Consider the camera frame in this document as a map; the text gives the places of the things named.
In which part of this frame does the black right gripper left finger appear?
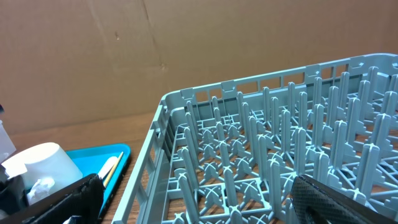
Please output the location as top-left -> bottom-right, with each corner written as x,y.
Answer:
1,174 -> 104,224

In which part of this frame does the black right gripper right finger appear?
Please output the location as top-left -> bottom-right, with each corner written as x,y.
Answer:
290,175 -> 397,224

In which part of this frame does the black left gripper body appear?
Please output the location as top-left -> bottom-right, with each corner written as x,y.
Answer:
1,166 -> 28,215

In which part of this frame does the white tissue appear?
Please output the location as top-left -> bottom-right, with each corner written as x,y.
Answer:
27,177 -> 55,205

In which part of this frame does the white plastic cup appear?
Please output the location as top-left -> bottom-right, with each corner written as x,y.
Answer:
2,142 -> 83,193

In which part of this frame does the grey dishwasher rack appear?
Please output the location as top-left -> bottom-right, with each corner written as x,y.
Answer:
113,53 -> 397,223

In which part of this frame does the teal serving tray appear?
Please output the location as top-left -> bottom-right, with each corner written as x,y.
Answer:
66,144 -> 131,218

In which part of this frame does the wooden chopstick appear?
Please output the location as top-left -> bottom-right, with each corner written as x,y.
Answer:
104,151 -> 124,188

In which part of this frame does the clear plastic bin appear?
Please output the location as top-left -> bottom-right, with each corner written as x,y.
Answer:
0,121 -> 16,162

